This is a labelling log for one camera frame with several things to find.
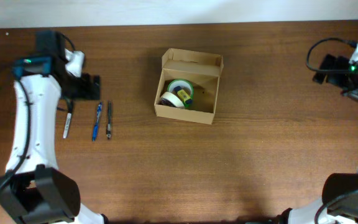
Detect blue retractable pen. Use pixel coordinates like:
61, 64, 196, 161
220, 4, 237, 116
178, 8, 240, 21
92, 102, 103, 141

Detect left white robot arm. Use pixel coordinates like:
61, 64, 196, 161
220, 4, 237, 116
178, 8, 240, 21
0, 30, 108, 223

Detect open cardboard box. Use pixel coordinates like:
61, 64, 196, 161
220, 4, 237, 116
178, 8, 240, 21
154, 48, 224, 124

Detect white masking tape roll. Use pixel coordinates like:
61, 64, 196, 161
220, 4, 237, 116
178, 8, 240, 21
160, 91, 185, 108

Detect green tape roll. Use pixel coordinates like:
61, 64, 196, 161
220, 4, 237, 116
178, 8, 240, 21
167, 79, 194, 108

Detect yellow and black highlighter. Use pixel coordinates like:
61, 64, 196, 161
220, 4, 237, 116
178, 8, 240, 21
174, 86, 193, 106

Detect black and white marker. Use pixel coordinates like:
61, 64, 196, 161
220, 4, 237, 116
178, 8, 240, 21
63, 100, 74, 139

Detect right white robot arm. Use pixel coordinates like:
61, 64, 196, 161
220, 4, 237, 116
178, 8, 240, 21
271, 39, 358, 224

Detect clear black retractable pen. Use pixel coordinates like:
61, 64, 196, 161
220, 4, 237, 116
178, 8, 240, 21
106, 101, 112, 140

